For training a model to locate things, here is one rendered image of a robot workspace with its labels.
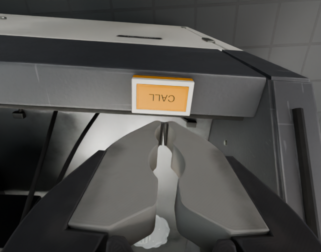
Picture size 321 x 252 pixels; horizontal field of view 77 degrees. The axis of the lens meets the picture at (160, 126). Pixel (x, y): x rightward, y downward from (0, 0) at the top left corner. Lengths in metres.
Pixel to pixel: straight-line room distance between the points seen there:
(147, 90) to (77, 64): 0.06
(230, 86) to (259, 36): 1.05
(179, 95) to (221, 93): 0.04
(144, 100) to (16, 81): 0.11
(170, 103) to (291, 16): 1.16
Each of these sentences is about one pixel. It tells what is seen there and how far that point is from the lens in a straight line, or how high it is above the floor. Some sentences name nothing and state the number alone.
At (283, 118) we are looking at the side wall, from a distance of 0.19.
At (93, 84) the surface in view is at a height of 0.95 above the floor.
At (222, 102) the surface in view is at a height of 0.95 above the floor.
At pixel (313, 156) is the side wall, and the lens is 0.20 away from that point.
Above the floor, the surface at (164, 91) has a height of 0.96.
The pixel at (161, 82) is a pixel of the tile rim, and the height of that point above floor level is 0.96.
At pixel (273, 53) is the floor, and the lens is 1.29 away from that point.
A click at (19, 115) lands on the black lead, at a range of 0.38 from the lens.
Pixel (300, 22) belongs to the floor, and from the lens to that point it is 1.32.
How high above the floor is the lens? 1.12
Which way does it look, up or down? 61 degrees down
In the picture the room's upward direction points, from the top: 179 degrees clockwise
